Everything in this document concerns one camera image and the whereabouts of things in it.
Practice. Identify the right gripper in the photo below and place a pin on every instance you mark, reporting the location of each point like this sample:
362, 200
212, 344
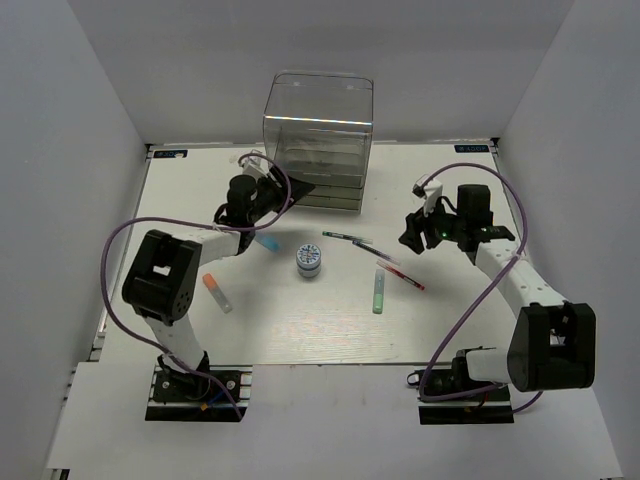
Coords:
415, 224

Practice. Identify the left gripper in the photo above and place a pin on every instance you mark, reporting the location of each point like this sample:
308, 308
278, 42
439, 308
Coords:
280, 192

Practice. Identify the clear plastic drawer organizer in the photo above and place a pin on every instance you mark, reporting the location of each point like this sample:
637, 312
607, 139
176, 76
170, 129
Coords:
318, 126

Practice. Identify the blue white round tape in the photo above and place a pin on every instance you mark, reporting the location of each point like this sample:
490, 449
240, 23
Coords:
308, 260

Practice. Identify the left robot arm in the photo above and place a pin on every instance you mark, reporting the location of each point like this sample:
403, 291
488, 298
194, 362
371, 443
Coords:
161, 282

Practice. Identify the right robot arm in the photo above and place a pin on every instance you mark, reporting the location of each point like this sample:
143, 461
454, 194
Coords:
554, 340

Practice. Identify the blue pen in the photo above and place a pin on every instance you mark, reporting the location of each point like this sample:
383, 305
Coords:
379, 254

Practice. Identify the green pen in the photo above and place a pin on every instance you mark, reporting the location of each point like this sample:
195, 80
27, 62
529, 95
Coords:
347, 237

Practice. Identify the red pen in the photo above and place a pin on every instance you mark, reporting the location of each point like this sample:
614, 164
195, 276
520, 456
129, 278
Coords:
402, 276

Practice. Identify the blue highlighter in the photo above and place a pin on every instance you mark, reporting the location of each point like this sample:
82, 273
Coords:
268, 242

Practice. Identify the green highlighter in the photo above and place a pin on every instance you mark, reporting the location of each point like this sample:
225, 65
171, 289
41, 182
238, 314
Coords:
378, 292

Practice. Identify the orange highlighter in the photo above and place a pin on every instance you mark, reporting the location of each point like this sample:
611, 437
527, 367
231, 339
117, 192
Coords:
217, 294

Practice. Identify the left blue corner label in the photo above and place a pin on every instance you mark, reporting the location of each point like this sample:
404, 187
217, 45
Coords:
170, 154

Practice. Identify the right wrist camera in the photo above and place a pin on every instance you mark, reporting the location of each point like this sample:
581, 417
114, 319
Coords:
429, 190

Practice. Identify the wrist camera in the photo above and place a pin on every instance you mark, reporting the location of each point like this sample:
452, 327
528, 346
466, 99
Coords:
429, 190
251, 165

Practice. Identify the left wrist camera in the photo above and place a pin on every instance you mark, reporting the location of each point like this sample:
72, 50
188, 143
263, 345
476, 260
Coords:
251, 165

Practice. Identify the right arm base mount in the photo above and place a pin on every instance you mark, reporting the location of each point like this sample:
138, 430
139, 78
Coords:
485, 408

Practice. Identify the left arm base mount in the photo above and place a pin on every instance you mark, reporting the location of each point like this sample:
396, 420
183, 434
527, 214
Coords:
173, 400

